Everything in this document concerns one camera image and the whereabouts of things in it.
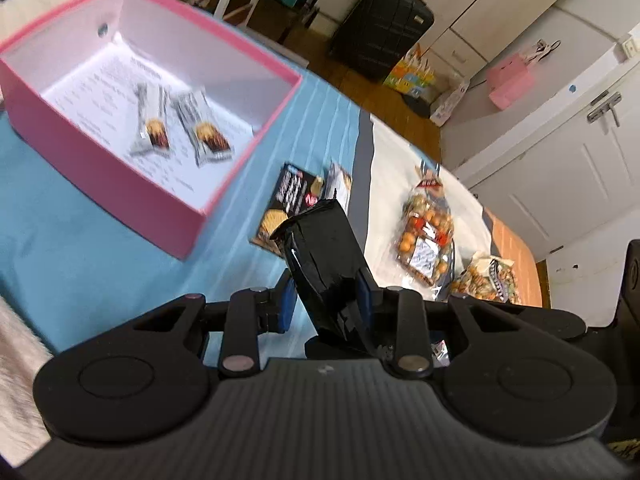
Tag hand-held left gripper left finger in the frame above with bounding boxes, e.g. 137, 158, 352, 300
131, 271, 297, 379

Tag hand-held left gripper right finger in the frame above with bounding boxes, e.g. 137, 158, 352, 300
356, 272, 587, 379

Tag black snack packet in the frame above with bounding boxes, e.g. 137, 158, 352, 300
270, 199, 388, 356

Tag clear bag of orange snacks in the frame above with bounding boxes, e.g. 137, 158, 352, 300
395, 160, 456, 288

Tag dark cracker packet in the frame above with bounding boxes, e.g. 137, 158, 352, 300
251, 162, 326, 256

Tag small white snack packet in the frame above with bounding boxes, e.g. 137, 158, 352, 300
322, 160, 353, 216

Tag mixed nut snack bag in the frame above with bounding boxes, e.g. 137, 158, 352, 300
447, 252, 521, 306

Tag white snack bar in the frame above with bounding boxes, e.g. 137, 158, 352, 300
172, 89, 235, 168
129, 82, 172, 157

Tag pink cardboard box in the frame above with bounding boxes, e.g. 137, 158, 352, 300
0, 0, 303, 261

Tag small dark foil packet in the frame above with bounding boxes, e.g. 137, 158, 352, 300
430, 340, 453, 368

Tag white door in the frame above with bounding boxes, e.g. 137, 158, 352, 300
440, 35, 640, 261

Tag black slippers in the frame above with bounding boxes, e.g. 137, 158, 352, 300
406, 94, 434, 119

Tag white carton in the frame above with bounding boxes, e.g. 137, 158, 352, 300
430, 77, 471, 126

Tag colourful patterned bag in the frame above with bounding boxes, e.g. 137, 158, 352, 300
382, 45, 436, 98

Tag pink tote bag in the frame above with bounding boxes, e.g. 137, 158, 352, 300
487, 45, 538, 110

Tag black suitcase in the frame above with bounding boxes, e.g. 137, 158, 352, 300
327, 0, 435, 83

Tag fluffy white cloth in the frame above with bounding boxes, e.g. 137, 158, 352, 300
0, 295, 56, 466

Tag white wardrobe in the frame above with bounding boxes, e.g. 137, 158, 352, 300
320, 0, 566, 66

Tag metal door handle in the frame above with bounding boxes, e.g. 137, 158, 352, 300
587, 92, 623, 133

